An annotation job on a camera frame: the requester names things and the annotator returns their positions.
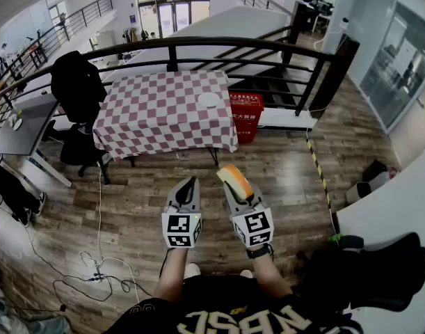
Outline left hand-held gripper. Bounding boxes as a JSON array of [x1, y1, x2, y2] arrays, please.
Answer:
[[161, 176, 203, 249]]

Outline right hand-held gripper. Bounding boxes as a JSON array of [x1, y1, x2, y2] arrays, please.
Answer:
[[223, 182, 275, 249]]

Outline pale yellow cake slice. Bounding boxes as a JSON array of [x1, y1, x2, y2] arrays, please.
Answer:
[[216, 164, 255, 202]]

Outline white plate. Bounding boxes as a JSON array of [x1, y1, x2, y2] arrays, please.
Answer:
[[197, 92, 221, 109]]

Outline person's left forearm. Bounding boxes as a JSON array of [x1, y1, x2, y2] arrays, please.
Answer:
[[152, 247, 191, 303]]

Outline person's right forearm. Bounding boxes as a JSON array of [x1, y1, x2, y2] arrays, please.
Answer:
[[248, 254, 294, 299]]

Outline black wrist watch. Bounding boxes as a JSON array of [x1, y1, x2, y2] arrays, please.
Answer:
[[246, 244, 273, 260]]

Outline yellow black hazard tape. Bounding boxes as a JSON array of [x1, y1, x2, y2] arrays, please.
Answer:
[[305, 138, 333, 212]]

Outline red white checkered tablecloth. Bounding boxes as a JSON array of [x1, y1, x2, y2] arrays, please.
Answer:
[[93, 70, 239, 162]]

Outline red fire extinguisher box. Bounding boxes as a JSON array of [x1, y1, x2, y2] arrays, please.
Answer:
[[228, 92, 265, 144]]

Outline person's black printed jersey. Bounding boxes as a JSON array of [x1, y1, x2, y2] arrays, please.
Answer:
[[104, 275, 364, 334]]

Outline black office chair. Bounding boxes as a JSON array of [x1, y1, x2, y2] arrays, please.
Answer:
[[41, 119, 112, 186]]

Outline black bag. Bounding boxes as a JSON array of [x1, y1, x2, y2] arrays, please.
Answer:
[[298, 232, 425, 312]]

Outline dark curved metal railing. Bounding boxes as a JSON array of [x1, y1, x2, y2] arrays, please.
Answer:
[[0, 35, 360, 132]]

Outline white counter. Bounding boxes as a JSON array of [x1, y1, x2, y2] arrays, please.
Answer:
[[337, 151, 425, 334]]

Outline grey desk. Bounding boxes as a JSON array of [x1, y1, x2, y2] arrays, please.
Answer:
[[0, 94, 74, 188]]

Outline white cabinet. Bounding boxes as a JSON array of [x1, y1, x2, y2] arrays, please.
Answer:
[[95, 29, 118, 61]]

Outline glass entrance door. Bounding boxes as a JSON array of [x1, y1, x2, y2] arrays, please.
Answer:
[[134, 0, 211, 38]]

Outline balcony metal railing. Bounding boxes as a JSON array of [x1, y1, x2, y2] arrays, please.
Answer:
[[0, 0, 114, 93]]

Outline white floor cable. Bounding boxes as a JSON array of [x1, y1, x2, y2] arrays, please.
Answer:
[[79, 165, 141, 304]]

